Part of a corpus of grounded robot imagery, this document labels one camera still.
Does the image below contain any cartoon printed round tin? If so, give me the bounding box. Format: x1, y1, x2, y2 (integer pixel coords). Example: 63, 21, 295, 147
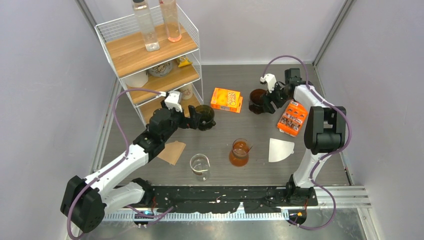
147, 60, 174, 78

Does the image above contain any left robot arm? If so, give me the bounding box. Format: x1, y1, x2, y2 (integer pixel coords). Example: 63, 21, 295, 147
60, 101, 202, 240

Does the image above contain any brown paper coffee filter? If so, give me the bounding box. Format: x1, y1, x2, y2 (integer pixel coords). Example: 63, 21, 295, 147
157, 141, 186, 166

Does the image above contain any dark green glass dripper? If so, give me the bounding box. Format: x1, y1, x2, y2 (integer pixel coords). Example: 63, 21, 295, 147
195, 104, 216, 131

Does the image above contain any white paper coffee filter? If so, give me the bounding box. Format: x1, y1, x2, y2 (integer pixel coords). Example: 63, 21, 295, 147
268, 138, 295, 163

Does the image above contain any yellow snack bag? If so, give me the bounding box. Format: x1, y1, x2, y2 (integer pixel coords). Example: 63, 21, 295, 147
176, 55, 193, 68

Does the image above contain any clear tall bottle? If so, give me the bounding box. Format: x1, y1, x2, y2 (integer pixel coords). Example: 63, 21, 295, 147
132, 0, 160, 52

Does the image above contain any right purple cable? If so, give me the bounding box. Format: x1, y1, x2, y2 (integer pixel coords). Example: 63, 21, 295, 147
261, 54, 353, 231

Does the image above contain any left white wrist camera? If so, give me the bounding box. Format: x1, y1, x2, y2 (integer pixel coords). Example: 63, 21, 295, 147
164, 90, 183, 113

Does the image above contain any white cup on shelf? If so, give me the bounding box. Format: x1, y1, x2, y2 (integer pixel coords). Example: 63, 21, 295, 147
124, 70, 149, 88

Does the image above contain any amber glass carafe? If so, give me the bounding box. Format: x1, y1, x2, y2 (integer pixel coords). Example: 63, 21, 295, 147
228, 138, 253, 167

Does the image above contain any amber brown glass dripper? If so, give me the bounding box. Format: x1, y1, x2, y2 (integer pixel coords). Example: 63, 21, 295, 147
248, 88, 266, 115

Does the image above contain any orange sponge box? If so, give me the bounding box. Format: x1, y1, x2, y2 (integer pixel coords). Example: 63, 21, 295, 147
210, 87, 243, 113

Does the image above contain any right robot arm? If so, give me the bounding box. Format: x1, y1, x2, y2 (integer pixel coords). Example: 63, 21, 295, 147
260, 68, 346, 205

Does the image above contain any white wire wooden shelf rack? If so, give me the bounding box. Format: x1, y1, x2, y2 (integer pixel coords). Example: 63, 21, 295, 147
95, 6, 204, 113

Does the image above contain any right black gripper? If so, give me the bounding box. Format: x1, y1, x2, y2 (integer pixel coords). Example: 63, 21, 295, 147
260, 81, 292, 114

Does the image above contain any clear glass carafe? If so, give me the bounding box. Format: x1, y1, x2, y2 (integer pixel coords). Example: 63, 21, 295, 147
189, 153, 211, 182

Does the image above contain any orange photo printed package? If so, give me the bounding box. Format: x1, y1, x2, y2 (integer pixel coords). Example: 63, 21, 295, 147
277, 100, 308, 137

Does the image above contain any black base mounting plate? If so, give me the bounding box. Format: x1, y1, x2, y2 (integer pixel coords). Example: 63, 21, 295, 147
132, 185, 318, 214

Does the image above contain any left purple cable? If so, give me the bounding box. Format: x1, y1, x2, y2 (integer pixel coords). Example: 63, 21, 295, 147
66, 88, 175, 240

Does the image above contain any pink tinted tall bottle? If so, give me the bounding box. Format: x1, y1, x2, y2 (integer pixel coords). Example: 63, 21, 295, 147
158, 0, 182, 43

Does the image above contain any purple cable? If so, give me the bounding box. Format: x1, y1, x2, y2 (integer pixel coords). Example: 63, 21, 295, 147
66, 88, 175, 240
261, 54, 353, 231

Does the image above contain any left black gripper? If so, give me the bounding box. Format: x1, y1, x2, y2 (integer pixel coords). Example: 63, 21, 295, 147
161, 100, 201, 142

